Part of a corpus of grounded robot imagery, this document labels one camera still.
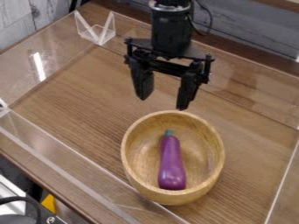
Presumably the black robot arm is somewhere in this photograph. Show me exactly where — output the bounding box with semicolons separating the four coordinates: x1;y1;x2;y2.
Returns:
124;0;215;110

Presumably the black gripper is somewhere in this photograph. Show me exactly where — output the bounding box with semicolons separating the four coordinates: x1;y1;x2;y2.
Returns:
125;9;215;110

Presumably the brown wooden bowl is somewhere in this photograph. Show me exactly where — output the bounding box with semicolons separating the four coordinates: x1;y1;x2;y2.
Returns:
120;110;226;206

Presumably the purple toy eggplant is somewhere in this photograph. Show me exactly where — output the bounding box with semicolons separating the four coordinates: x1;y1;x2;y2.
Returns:
157;129;187;191

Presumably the black cable bottom left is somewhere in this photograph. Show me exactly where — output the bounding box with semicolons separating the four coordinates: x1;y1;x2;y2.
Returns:
0;195;43;224

